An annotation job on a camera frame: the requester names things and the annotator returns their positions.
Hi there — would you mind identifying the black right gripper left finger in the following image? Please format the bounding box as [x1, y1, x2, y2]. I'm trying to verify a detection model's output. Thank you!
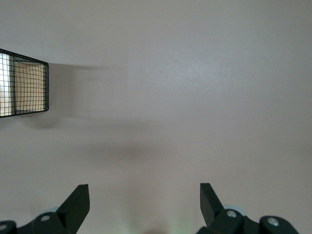
[0, 184, 91, 234]

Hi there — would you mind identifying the black wire mesh basket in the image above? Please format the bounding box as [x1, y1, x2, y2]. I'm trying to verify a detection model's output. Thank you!
[0, 48, 50, 118]

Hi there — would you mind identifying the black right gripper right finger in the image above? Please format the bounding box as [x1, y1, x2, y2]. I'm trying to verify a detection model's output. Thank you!
[196, 182, 302, 234]

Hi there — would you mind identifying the wooden board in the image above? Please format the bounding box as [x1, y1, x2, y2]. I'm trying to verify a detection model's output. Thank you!
[0, 54, 47, 116]

